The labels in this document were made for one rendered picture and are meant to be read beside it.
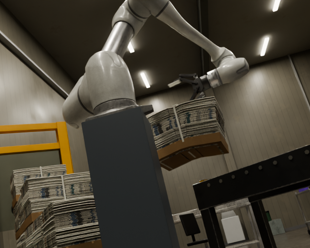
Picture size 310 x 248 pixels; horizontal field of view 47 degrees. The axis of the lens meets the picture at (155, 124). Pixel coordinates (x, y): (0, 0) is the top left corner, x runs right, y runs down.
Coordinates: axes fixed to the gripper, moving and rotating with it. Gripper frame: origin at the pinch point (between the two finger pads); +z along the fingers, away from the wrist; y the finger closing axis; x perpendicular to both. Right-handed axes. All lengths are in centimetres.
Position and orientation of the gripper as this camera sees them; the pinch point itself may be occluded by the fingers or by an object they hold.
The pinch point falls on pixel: (173, 96)
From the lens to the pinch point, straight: 192.0
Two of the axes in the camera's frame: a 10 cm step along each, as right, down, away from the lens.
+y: 2.8, 8.9, -3.6
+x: 3.5, 2.5, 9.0
